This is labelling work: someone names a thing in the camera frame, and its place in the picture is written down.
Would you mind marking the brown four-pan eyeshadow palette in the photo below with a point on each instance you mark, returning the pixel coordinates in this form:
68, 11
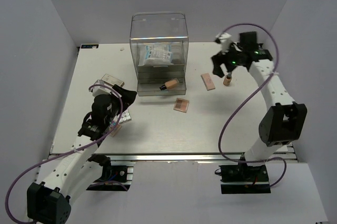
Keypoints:
181, 105

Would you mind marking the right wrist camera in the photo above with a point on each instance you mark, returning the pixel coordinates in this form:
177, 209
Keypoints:
225, 40

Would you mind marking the white puffy cotton pad bag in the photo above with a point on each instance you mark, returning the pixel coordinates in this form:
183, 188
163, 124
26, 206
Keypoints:
144, 55

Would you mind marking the colourful eyeshadow palette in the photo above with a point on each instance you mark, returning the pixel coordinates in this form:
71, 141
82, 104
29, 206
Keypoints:
115, 130

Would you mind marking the beige clear makeup compact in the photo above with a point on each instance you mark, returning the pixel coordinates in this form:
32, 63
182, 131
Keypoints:
112, 80

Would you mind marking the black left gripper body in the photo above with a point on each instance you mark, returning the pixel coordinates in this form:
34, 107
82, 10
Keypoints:
116, 104

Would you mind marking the blue label sticker left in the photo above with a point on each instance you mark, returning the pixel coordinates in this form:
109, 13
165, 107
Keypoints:
89, 46

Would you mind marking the white cotton pad pack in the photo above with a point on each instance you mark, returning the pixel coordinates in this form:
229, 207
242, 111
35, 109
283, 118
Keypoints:
163, 56

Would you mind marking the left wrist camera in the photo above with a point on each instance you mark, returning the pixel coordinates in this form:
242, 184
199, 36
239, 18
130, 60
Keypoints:
100, 89

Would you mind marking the clear smoky makeup organizer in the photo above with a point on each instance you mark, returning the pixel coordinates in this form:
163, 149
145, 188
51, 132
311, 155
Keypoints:
159, 44

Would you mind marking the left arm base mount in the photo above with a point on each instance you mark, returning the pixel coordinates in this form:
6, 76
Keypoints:
115, 177

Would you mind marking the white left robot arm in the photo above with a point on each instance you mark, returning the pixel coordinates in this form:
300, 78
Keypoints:
50, 201

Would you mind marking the pink slim makeup palette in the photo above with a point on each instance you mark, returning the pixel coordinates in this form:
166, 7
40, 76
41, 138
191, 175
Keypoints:
209, 85

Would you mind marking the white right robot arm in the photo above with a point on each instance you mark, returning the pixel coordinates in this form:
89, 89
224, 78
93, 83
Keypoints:
284, 119

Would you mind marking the beige foundation bottle grey pump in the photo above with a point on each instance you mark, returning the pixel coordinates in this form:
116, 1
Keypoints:
227, 79

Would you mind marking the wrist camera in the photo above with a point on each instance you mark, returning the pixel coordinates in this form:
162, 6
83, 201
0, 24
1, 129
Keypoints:
225, 40
100, 89

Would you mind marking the beige foundation bottle black cap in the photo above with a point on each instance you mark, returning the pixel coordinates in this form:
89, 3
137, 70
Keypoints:
171, 84

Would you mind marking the grey nine-pan eyeshadow palette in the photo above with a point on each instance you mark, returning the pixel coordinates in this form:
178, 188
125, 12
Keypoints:
126, 117

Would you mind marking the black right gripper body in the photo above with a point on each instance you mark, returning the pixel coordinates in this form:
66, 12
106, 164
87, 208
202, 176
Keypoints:
233, 57

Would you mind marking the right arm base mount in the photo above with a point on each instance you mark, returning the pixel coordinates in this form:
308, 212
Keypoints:
243, 179

